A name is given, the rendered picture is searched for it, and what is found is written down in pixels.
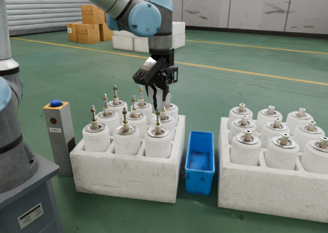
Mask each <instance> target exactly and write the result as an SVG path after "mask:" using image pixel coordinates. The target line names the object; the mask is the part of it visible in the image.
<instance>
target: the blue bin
mask: <svg viewBox="0 0 328 233"><path fill-rule="evenodd" d="M214 173H215V160H214V134H213V133H212V132H201V131H190V133H189V140H188V147H187V154H186V161H185V174H186V193H187V194H194V195H203V196H210V193H211V186H212V180H213V175H214Z"/></svg>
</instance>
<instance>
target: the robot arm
mask: <svg viewBox="0 0 328 233"><path fill-rule="evenodd" d="M89 1H91V2H92V3H93V4H95V5H96V6H97V7H99V8H100V9H102V10H103V11H104V12H105V15H106V23H107V26H108V28H109V30H111V31H128V32H130V33H133V34H134V35H136V36H138V37H144V38H146V37H148V47H149V54H152V55H151V56H150V57H149V58H148V60H147V61H146V62H145V63H144V64H143V65H142V66H141V67H140V68H139V70H138V71H137V72H136V73H135V74H134V75H133V76H132V78H133V79H134V81H135V83H137V84H141V85H145V89H146V93H147V96H148V97H149V100H150V103H151V104H152V106H153V108H154V110H155V111H156V109H157V110H158V112H159V113H160V112H161V111H162V109H163V108H164V105H165V104H166V103H167V102H168V101H169V100H170V99H171V94H169V93H168V91H169V85H170V84H172V82H173V83H176V82H178V67H177V66H174V48H172V13H173V3H172V0H146V1H143V0H89ZM174 72H177V78H176V79H175V76H174ZM158 88H160V89H159V90H158ZM23 92H24V87H23V82H22V79H21V78H20V69H19V64H18V63H17V62H16V61H14V60H13V59H12V57H11V48H10V39H9V30H8V20H7V11H6V2H5V0H0V194H1V193H3V192H6V191H9V190H12V189H14V188H16V187H18V186H20V185H21V184H23V183H25V182H26V181H28V180H29V179H30V178H31V177H32V176H33V175H34V174H35V172H36V171H37V169H38V162H37V158H36V156H35V154H34V153H33V151H32V150H31V149H30V148H29V146H28V145H27V144H26V142H25V141H24V140H23V137H22V134H21V129H20V125H19V122H18V118H17V110H18V107H19V103H20V101H21V99H22V96H23ZM156 101H157V103H156Z"/></svg>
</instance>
